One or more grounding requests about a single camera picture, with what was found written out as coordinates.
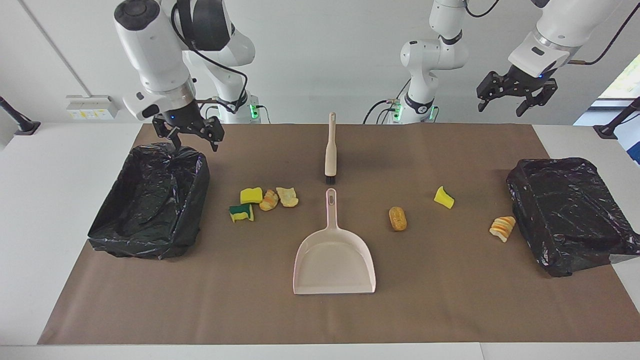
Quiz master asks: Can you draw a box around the green and yellow sponge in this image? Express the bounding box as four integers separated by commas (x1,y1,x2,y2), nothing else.
229,203,255,224

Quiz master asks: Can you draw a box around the orange striped croissant piece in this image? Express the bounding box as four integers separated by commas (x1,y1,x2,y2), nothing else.
259,189,280,212

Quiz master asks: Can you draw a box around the yellow sponge wedge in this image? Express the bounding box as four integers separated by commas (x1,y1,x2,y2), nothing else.
433,185,455,210

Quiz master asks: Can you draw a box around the beige brush with black bristles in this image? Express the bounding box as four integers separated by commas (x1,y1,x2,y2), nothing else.
325,112,338,185

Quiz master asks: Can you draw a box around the striped pale bread piece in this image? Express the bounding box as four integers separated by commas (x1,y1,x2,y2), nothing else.
489,216,517,243

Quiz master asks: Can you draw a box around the brown bread roll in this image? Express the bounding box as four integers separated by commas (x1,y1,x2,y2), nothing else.
388,206,408,232

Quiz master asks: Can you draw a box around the pale pink plastic dustpan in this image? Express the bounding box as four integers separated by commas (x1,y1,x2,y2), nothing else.
293,188,377,295

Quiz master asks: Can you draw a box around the bin lined with black bag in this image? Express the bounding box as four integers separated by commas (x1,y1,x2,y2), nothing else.
87,142,211,260
506,157,640,278

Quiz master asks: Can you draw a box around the brown paper table mat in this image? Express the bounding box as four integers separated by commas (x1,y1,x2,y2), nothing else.
37,123,640,346

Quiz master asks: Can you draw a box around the black right base cable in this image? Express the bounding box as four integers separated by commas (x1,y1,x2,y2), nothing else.
205,104,272,124

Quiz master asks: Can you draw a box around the black base cable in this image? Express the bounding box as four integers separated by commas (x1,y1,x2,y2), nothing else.
362,80,412,124
205,104,272,124

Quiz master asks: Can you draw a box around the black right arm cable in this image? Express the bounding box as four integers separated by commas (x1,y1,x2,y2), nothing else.
171,2,249,113

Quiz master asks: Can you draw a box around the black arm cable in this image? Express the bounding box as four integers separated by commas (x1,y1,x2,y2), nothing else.
569,0,640,66
171,2,249,113

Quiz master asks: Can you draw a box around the white wall socket box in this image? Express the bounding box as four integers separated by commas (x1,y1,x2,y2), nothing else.
66,95,119,120

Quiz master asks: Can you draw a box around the black camera stand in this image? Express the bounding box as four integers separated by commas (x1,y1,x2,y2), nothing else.
593,96,640,140
0,96,41,136

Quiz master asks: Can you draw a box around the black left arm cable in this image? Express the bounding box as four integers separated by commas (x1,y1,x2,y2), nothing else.
569,0,640,66

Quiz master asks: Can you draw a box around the black left base cable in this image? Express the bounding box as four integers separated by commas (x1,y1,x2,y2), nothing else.
362,80,412,124

